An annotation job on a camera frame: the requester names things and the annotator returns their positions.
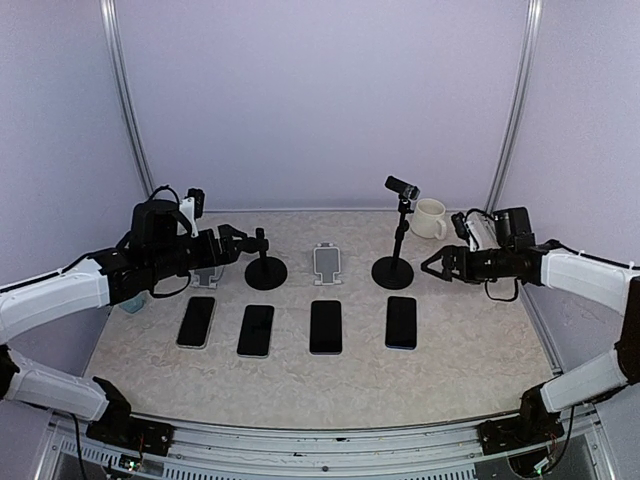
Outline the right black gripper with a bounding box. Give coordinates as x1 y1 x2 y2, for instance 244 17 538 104
422 244 515 284

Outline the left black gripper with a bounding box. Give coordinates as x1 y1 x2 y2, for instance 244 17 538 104
148 223 247 281

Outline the silver folding phone stand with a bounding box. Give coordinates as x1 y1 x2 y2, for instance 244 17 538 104
190 266 224 289

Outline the black round-base phone stand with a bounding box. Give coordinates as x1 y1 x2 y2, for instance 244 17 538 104
244 227 288 291

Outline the black tripod stand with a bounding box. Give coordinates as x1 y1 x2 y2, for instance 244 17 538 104
371 176 420 291

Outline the blue phone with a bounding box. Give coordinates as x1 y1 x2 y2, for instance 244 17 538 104
385 296 417 350

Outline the black phone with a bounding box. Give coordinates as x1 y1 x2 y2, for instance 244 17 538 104
236 305 275 358
309 300 343 355

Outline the white phone stand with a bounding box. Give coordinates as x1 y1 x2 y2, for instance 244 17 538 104
313 242 343 286

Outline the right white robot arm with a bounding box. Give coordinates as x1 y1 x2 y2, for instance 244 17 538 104
421 207 639 444

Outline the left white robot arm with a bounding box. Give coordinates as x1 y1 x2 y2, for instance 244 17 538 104
1 197 260 445

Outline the cream ceramic mug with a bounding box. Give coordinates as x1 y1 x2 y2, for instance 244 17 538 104
410 198 447 240

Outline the light blue mug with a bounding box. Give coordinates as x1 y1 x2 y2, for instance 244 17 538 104
120 293 146 314

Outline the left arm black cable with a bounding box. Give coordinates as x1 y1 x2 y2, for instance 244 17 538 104
149 185 184 206

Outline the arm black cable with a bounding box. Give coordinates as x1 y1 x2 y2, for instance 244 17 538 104
149 185 184 206
482 239 640 304

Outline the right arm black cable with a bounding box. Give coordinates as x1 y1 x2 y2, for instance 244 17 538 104
482 239 640 304

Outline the right aluminium frame post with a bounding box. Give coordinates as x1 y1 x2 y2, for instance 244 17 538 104
484 0 543 212

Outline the aluminium frame post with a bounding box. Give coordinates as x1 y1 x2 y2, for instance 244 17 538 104
484 0 543 212
99 0 157 197

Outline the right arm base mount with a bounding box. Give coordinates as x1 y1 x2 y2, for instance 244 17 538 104
477 415 565 455

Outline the front aluminium rail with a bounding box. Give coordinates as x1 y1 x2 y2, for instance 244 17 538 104
34 394 619 480

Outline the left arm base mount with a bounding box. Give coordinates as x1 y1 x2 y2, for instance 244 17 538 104
86 416 174 457

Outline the left aluminium frame post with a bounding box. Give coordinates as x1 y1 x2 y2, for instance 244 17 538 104
99 0 157 197

